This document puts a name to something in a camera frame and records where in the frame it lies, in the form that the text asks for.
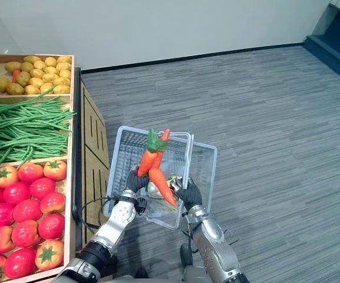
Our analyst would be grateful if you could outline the wooden vegetable display stand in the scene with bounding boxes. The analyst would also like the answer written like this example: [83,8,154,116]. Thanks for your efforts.
[0,54,110,283]

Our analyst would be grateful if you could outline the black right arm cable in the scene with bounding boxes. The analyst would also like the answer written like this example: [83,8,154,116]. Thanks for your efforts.
[181,209,195,238]

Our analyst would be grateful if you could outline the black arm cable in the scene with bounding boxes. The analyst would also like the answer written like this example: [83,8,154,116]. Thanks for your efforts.
[80,196,121,231]
[181,209,195,238]

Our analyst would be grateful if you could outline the clear plastic shopping basket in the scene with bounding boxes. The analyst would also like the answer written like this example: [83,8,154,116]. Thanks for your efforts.
[103,125,218,231]

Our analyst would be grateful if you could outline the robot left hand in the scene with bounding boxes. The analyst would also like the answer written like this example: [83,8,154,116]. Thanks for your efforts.
[124,164,150,196]

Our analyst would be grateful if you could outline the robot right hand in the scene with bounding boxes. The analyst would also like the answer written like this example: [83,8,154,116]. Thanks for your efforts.
[170,176,203,210]

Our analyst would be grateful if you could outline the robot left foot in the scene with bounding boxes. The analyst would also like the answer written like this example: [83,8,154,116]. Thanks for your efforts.
[133,266,150,280]

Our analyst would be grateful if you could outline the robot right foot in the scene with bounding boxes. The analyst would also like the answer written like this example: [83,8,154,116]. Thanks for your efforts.
[179,243,194,266]

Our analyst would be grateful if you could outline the dark blue shelf unit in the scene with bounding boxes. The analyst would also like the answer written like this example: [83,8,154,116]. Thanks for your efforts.
[303,0,340,76]

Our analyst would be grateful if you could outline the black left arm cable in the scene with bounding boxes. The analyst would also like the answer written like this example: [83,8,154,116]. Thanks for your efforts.
[80,196,121,231]

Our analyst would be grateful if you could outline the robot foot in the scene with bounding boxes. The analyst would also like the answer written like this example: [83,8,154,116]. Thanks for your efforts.
[179,243,194,266]
[133,266,150,280]

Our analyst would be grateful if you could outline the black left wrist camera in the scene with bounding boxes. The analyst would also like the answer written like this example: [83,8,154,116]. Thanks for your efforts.
[135,198,147,216]

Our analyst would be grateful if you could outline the green long beans pile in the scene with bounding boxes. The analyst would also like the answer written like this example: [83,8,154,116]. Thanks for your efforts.
[0,86,78,174]

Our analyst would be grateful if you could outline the black baseboard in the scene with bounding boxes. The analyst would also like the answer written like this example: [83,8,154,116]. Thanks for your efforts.
[80,42,306,75]

